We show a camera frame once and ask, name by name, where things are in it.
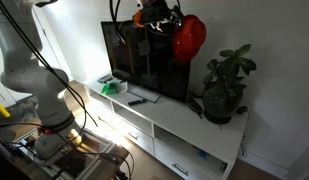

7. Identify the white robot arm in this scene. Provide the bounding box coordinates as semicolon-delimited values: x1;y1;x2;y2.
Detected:
0;0;84;165

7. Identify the green plastic box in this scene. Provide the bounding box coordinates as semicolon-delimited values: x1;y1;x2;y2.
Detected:
101;82;118;95

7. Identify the potted green plant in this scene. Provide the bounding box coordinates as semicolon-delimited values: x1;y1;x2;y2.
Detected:
202;44;257;124

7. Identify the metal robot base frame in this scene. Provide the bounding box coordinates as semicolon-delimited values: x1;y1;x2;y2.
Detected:
13;130;129;180

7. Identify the black power adapter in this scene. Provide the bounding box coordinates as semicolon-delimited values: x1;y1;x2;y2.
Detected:
236;106;248;115

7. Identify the red sequin hat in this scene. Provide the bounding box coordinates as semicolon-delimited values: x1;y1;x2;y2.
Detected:
173;15;207;62

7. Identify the black flat screen TV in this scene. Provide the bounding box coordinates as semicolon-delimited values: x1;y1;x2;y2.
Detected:
101;21;190;102

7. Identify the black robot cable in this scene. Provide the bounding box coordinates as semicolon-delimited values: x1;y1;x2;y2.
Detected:
0;0;135;180

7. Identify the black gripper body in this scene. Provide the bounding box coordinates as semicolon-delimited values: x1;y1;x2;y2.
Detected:
133;0;175;28

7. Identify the white TV stand cabinet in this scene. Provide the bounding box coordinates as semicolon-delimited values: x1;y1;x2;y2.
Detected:
84;79;247;180

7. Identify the black TV remote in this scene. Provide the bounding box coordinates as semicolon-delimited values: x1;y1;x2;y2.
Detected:
128;99;146;106

